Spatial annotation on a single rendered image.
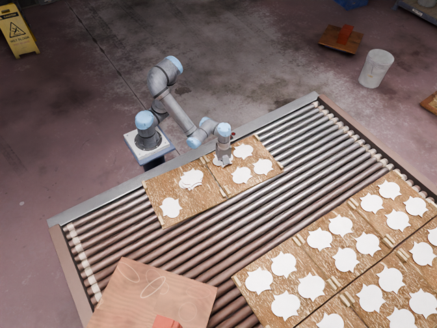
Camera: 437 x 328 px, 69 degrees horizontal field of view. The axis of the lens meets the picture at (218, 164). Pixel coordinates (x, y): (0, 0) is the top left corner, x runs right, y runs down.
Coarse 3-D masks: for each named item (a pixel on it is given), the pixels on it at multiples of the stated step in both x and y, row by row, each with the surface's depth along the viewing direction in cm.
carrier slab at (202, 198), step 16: (160, 176) 199; (176, 176) 199; (208, 176) 200; (160, 192) 192; (176, 192) 192; (192, 192) 193; (208, 192) 193; (160, 208) 186; (192, 208) 186; (208, 208) 187
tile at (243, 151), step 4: (244, 144) 214; (236, 148) 212; (240, 148) 212; (244, 148) 212; (248, 148) 212; (252, 148) 212; (236, 152) 210; (240, 152) 210; (244, 152) 210; (248, 152) 210; (236, 156) 208; (240, 156) 208; (244, 156) 208
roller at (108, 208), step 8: (312, 104) 242; (296, 112) 236; (304, 112) 239; (280, 120) 231; (288, 120) 233; (264, 128) 226; (272, 128) 229; (248, 136) 222; (136, 192) 194; (144, 192) 195; (120, 200) 190; (128, 200) 192; (104, 208) 187; (112, 208) 188; (88, 216) 184; (96, 216) 185; (72, 224) 181; (80, 224) 182
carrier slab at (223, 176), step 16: (240, 144) 215; (256, 144) 215; (240, 160) 207; (256, 160) 208; (272, 160) 208; (224, 176) 200; (256, 176) 200; (272, 176) 201; (224, 192) 194; (240, 192) 193
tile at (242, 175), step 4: (244, 168) 203; (236, 172) 201; (240, 172) 201; (244, 172) 201; (248, 172) 201; (236, 176) 199; (240, 176) 199; (244, 176) 199; (248, 176) 199; (252, 176) 199; (236, 180) 197; (240, 180) 197; (244, 180) 197
